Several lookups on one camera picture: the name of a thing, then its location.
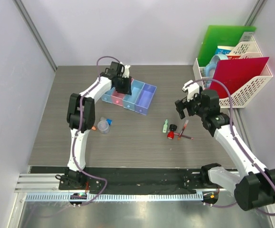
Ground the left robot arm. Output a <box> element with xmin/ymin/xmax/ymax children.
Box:
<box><xmin>60</xmin><ymin>61</ymin><xmax>132</xmax><ymax>190</ymax></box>

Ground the purple drawer box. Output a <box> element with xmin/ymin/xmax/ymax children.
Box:
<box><xmin>135</xmin><ymin>84</ymin><xmax>157</xmax><ymax>115</ymax></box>

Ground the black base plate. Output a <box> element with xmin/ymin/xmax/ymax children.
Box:
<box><xmin>30</xmin><ymin>166</ymin><xmax>218</xmax><ymax>195</ymax></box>

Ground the magenta folder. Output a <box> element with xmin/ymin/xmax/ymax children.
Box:
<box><xmin>213</xmin><ymin>57</ymin><xmax>269</xmax><ymax>94</ymax></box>

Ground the light blue drawer box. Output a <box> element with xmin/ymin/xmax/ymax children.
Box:
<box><xmin>101</xmin><ymin>88</ymin><xmax>114</xmax><ymax>104</ymax></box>

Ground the blue white book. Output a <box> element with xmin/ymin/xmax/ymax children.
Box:
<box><xmin>215</xmin><ymin>46</ymin><xmax>235</xmax><ymax>55</ymax></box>

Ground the blue tape roll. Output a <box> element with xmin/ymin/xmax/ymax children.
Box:
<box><xmin>203</xmin><ymin>54</ymin><xmax>228</xmax><ymax>77</ymax></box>

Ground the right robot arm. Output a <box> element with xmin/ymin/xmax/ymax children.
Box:
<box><xmin>175</xmin><ymin>86</ymin><xmax>275</xmax><ymax>211</ymax></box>

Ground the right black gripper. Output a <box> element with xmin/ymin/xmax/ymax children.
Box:
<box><xmin>176</xmin><ymin>90</ymin><xmax>207</xmax><ymax>119</ymax></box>

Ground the green folder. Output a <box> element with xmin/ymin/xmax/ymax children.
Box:
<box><xmin>197</xmin><ymin>25</ymin><xmax>256</xmax><ymax>67</ymax></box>

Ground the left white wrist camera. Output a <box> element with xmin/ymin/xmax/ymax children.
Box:
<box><xmin>122</xmin><ymin>65</ymin><xmax>131</xmax><ymax>78</ymax></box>

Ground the green correction tape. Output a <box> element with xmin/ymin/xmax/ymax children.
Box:
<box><xmin>162</xmin><ymin>119</ymin><xmax>169</xmax><ymax>133</ymax></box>

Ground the red ink bottle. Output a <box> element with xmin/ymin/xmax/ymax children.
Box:
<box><xmin>167</xmin><ymin>124</ymin><xmax>177</xmax><ymax>140</ymax></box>

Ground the clear paper clip jar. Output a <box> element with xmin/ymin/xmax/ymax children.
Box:
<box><xmin>97</xmin><ymin>120</ymin><xmax>110</xmax><ymax>134</ymax></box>

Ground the pink drawer box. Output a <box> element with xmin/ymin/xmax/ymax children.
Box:
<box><xmin>111</xmin><ymin>88</ymin><xmax>126</xmax><ymax>107</ymax></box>

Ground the red white book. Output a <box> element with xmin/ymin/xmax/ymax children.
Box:
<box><xmin>227</xmin><ymin>55</ymin><xmax>241</xmax><ymax>60</ymax></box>

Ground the slotted cable duct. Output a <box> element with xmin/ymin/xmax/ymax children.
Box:
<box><xmin>25</xmin><ymin>191</ymin><xmax>203</xmax><ymax>202</ymax></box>

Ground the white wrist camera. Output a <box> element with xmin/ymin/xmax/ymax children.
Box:
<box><xmin>182</xmin><ymin>80</ymin><xmax>202</xmax><ymax>101</ymax></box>
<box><xmin>122</xmin><ymin>65</ymin><xmax>131</xmax><ymax>78</ymax></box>

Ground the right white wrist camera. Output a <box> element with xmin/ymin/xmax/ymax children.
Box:
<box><xmin>182</xmin><ymin>80</ymin><xmax>202</xmax><ymax>101</ymax></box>

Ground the dark red pen refill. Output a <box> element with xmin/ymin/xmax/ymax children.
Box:
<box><xmin>174</xmin><ymin>133</ymin><xmax>194</xmax><ymax>140</ymax></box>

